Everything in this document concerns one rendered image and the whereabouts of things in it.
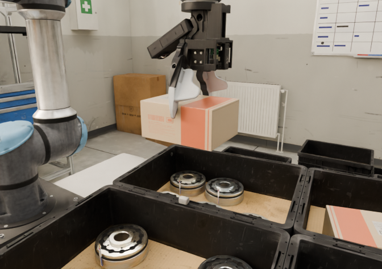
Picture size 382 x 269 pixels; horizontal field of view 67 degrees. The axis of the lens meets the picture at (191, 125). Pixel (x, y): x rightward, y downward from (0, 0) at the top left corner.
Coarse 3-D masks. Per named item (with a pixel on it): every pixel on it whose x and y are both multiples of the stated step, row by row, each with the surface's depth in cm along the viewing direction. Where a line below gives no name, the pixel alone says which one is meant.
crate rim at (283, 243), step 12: (96, 192) 62; (132, 192) 62; (84, 204) 58; (168, 204) 58; (180, 204) 58; (60, 216) 54; (216, 216) 54; (228, 216) 54; (36, 228) 50; (252, 228) 51; (264, 228) 50; (276, 228) 50; (24, 240) 47; (288, 240) 47; (0, 252) 44; (276, 252) 44; (276, 264) 44
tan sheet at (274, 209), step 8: (168, 184) 87; (248, 192) 82; (192, 200) 78; (200, 200) 78; (248, 200) 78; (256, 200) 78; (264, 200) 78; (272, 200) 78; (280, 200) 78; (288, 200) 78; (224, 208) 74; (232, 208) 74; (240, 208) 74; (248, 208) 74; (256, 208) 74; (264, 208) 74; (272, 208) 74; (280, 208) 74; (288, 208) 74; (264, 216) 71; (272, 216) 71; (280, 216) 71
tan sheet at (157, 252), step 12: (84, 252) 59; (156, 252) 59; (168, 252) 59; (180, 252) 59; (72, 264) 56; (84, 264) 56; (96, 264) 56; (144, 264) 56; (156, 264) 56; (168, 264) 56; (180, 264) 56; (192, 264) 56
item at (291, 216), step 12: (156, 156) 81; (240, 156) 81; (132, 168) 74; (300, 168) 75; (120, 180) 68; (300, 180) 70; (144, 192) 62; (156, 192) 62; (300, 192) 62; (192, 204) 57; (204, 204) 57; (240, 216) 54; (252, 216) 54; (288, 216) 54; (288, 228) 50
